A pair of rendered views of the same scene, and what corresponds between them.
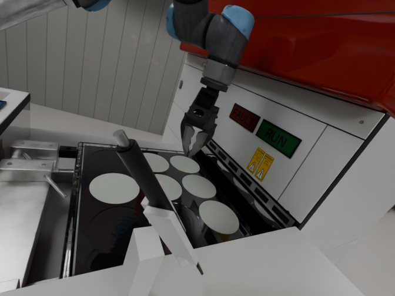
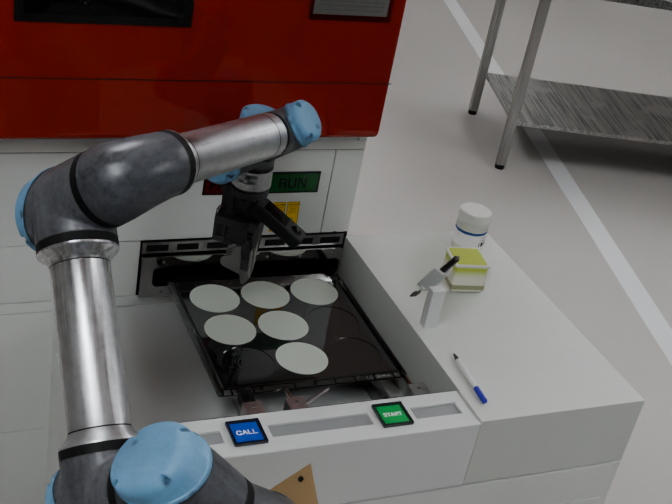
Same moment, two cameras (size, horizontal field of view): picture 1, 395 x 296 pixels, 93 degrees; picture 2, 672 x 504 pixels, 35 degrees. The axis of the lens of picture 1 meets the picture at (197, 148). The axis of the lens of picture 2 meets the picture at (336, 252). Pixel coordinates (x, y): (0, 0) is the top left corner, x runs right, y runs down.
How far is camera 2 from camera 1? 198 cm
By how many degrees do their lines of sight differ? 73
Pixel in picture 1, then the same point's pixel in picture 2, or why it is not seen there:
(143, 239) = (437, 289)
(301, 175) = (333, 197)
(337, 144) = (349, 160)
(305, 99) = not seen: hidden behind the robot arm
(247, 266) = (397, 279)
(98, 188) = (309, 368)
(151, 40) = not seen: outside the picture
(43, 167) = (300, 401)
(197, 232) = (342, 310)
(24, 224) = not seen: hidden behind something
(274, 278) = (401, 270)
